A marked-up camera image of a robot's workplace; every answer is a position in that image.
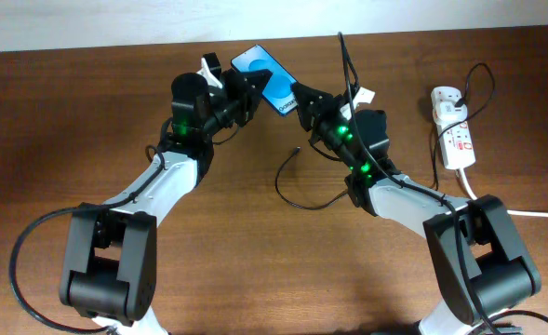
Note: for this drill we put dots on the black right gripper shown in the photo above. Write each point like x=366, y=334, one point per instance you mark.
x=327, y=105

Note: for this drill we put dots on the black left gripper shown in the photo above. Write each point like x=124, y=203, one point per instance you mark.
x=242, y=84

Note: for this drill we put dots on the white USB charger adapter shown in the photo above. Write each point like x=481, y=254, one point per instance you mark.
x=446, y=113

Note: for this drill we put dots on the white power strip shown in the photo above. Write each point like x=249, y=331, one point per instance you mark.
x=455, y=139

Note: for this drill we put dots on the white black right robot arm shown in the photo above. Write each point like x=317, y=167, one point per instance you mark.
x=482, y=266

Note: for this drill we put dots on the blue screen smartphone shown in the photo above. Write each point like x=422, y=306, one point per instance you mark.
x=278, y=91

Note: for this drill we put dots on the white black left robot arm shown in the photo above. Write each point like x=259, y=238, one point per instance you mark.
x=110, y=264

